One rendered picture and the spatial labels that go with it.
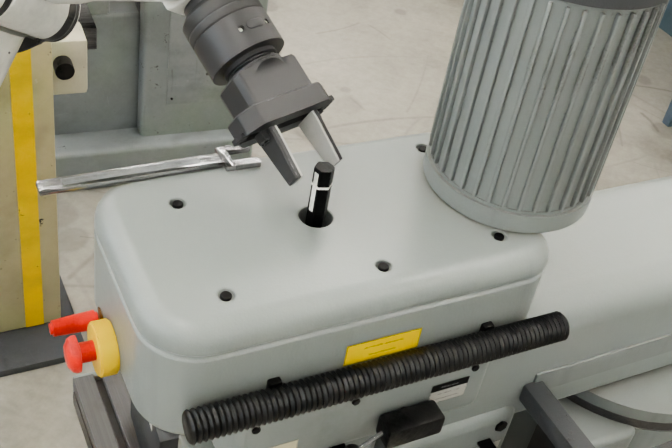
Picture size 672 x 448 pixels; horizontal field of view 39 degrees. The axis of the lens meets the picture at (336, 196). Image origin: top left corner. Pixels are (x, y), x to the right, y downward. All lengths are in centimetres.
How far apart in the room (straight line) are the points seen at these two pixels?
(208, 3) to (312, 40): 434
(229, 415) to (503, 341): 32
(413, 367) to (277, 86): 33
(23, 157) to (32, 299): 59
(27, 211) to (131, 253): 219
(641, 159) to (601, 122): 403
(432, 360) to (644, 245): 44
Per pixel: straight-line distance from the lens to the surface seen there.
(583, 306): 125
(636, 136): 524
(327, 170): 99
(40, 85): 290
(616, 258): 132
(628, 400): 143
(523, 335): 109
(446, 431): 125
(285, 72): 102
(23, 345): 344
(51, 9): 123
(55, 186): 104
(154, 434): 180
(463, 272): 102
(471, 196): 107
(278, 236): 100
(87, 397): 207
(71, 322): 115
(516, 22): 96
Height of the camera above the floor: 253
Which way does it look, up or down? 37 degrees down
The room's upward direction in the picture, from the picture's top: 11 degrees clockwise
